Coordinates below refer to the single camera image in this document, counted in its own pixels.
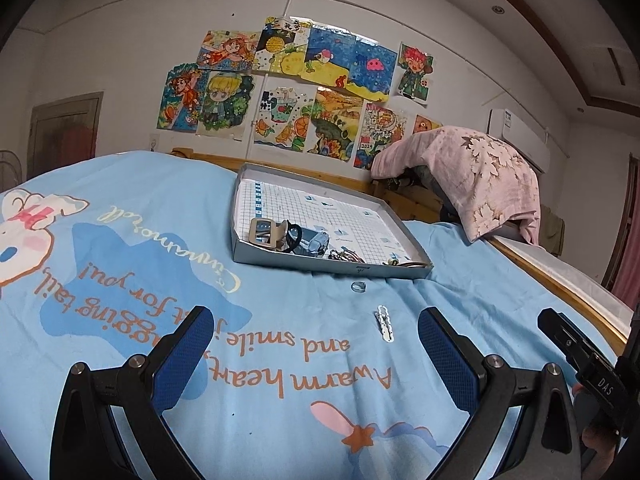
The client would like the beige hair claw clip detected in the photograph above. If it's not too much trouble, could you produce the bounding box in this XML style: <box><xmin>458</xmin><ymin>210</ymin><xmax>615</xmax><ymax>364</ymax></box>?
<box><xmin>248</xmin><ymin>217</ymin><xmax>288</xmax><ymax>250</ymax></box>

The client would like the blue smart watch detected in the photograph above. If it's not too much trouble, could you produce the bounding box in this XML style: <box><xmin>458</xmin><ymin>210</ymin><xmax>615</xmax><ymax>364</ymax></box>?
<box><xmin>293</xmin><ymin>228</ymin><xmax>330</xmax><ymax>258</ymax></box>

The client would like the black braided bracelet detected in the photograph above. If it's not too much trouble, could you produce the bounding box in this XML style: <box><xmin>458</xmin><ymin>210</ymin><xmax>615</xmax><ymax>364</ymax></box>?
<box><xmin>280</xmin><ymin>220</ymin><xmax>305</xmax><ymax>255</ymax></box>

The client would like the person's right hand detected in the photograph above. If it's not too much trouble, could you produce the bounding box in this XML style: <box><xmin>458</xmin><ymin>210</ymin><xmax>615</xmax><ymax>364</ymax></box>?
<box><xmin>572</xmin><ymin>384</ymin><xmax>624</xmax><ymax>479</ymax></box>

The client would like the white mattress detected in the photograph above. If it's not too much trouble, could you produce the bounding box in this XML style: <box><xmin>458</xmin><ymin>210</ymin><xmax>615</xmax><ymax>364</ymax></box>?
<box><xmin>488</xmin><ymin>235</ymin><xmax>634</xmax><ymax>340</ymax></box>

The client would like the pink curtain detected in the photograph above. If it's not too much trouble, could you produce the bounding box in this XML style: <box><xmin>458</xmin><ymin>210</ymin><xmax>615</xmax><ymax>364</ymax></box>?
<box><xmin>613</xmin><ymin>193</ymin><xmax>640</xmax><ymax>310</ymax></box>

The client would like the olive hanging garment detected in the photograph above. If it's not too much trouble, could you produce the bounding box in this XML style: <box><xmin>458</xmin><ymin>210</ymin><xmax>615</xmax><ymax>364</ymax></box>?
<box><xmin>539</xmin><ymin>205</ymin><xmax>565</xmax><ymax>257</ymax></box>

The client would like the pink floral blanket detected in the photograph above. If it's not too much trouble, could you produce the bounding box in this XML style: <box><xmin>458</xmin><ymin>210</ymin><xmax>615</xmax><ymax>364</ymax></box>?
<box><xmin>371</xmin><ymin>126</ymin><xmax>540</xmax><ymax>245</ymax></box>

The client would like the white air conditioner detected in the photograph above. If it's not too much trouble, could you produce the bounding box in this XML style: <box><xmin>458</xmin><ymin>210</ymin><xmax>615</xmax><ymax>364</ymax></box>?
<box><xmin>487</xmin><ymin>108</ymin><xmax>551</xmax><ymax>174</ymax></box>

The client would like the light blue bed sheet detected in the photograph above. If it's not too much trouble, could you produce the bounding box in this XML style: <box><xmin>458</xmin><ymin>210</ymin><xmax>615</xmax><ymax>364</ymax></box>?
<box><xmin>0</xmin><ymin>149</ymin><xmax>626</xmax><ymax>480</ymax></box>

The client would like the orange character drawing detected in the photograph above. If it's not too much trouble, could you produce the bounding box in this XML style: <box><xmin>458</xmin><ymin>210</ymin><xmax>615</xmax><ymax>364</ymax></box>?
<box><xmin>412</xmin><ymin>114</ymin><xmax>442</xmax><ymax>134</ymax></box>

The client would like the red doodle drawing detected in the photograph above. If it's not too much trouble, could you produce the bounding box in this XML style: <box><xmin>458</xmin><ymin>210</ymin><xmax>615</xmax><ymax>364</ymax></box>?
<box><xmin>354</xmin><ymin>103</ymin><xmax>408</xmax><ymax>170</ymax></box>

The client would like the brown wooden door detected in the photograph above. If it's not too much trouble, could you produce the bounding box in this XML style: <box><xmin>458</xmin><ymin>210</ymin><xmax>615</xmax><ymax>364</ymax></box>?
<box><xmin>26</xmin><ymin>92</ymin><xmax>103</xmax><ymax>180</ymax></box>

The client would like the red haired character drawing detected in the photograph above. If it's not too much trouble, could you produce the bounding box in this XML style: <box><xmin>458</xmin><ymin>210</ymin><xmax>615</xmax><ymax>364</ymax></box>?
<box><xmin>397</xmin><ymin>42</ymin><xmax>434</xmax><ymax>105</ymax></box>

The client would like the orange landscape drawing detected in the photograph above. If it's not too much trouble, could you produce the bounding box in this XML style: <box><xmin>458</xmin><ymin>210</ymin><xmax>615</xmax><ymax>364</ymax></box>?
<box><xmin>309</xmin><ymin>87</ymin><xmax>363</xmax><ymax>162</ymax></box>

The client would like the mermaid drawing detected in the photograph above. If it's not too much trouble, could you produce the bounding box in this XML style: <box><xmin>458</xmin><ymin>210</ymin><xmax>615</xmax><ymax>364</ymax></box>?
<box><xmin>156</xmin><ymin>63</ymin><xmax>208</xmax><ymax>133</ymax></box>

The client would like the blond boy drawing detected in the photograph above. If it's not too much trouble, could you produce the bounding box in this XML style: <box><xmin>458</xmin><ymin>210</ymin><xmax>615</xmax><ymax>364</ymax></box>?
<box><xmin>196</xmin><ymin>72</ymin><xmax>255</xmax><ymax>141</ymax></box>

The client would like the blue ocean drawing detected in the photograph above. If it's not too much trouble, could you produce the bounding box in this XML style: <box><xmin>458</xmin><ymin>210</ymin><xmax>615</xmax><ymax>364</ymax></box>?
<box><xmin>299</xmin><ymin>24</ymin><xmax>397</xmax><ymax>102</ymax></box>

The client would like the fish and cup drawing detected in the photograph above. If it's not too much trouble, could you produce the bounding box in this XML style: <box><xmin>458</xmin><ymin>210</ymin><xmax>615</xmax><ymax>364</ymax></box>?
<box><xmin>253</xmin><ymin>87</ymin><xmax>314</xmax><ymax>153</ymax></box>

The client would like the orange haired girl drawing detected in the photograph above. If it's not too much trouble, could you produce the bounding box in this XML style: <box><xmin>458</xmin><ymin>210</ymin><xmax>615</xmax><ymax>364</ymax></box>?
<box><xmin>196</xmin><ymin>29</ymin><xmax>260</xmax><ymax>73</ymax></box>

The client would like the yellow moon drawing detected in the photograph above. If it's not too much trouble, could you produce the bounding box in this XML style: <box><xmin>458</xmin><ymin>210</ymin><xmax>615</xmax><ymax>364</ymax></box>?
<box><xmin>252</xmin><ymin>16</ymin><xmax>312</xmax><ymax>76</ymax></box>

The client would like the wooden bed frame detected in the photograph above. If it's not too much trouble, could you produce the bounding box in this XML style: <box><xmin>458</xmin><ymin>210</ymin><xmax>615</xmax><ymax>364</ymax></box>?
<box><xmin>169</xmin><ymin>148</ymin><xmax>628</xmax><ymax>356</ymax></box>

